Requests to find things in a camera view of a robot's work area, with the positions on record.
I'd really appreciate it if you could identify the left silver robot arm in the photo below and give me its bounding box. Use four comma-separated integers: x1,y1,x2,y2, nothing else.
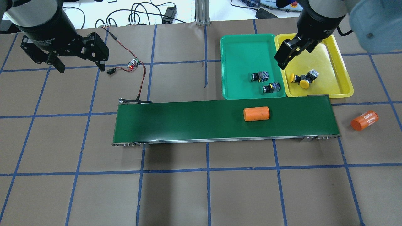
1,0,109,73

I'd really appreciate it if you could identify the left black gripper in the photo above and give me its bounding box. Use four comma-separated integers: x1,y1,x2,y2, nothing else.
16,6,109,73

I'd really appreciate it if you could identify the green conveyor belt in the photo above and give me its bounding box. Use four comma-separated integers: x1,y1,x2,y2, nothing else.
112,95,340,146

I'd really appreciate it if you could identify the green tray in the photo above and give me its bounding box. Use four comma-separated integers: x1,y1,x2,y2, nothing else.
220,34,287,100

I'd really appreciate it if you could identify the yellow tray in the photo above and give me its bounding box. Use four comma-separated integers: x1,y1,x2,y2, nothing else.
281,35,354,98

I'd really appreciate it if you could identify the plain orange cylinder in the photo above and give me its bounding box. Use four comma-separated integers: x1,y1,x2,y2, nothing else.
243,106,270,122

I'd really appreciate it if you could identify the aluminium frame post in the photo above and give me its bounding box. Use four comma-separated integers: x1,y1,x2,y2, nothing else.
195,0,211,26

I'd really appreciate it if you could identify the orange cylinder labelled 4680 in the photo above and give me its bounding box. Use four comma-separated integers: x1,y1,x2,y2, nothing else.
350,110,379,131

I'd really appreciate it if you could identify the black power adapter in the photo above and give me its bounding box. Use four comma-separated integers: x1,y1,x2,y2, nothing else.
162,6,177,24

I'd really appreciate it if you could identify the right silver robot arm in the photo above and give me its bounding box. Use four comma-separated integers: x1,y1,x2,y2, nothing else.
274,0,402,70

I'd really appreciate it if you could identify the red black wire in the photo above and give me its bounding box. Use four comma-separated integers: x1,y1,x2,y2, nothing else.
102,27,147,101

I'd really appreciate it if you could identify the blue plaid umbrella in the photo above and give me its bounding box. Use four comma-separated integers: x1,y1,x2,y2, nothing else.
241,0,260,7

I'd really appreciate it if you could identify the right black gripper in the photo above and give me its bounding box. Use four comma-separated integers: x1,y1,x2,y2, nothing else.
274,6,341,70

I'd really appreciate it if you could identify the yellow push button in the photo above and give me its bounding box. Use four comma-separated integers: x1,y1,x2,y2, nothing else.
287,73,306,83
298,70,319,89

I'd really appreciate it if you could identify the small controller circuit board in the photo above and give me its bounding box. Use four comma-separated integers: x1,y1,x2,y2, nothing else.
127,58,140,71

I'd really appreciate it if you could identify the green push button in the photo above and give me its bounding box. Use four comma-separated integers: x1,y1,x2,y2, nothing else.
259,82,281,95
248,71,269,83

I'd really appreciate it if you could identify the blue teach pendant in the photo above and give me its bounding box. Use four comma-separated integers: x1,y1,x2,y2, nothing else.
260,0,303,12

